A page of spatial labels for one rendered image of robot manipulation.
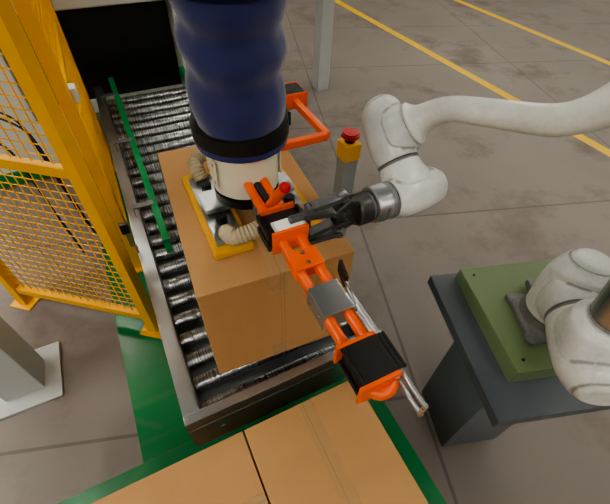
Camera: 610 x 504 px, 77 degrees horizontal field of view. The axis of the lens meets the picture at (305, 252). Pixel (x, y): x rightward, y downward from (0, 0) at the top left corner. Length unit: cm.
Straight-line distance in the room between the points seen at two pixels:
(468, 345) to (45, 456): 173
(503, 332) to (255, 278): 76
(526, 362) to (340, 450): 59
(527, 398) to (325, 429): 58
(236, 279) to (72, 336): 153
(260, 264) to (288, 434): 58
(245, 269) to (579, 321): 76
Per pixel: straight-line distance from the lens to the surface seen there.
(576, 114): 89
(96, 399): 212
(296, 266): 74
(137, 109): 280
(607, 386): 107
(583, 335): 104
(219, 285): 91
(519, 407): 128
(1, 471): 218
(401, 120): 94
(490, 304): 134
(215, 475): 130
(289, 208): 86
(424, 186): 94
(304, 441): 130
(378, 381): 62
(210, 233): 100
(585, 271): 117
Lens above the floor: 180
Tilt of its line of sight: 48 degrees down
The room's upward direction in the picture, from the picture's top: 3 degrees clockwise
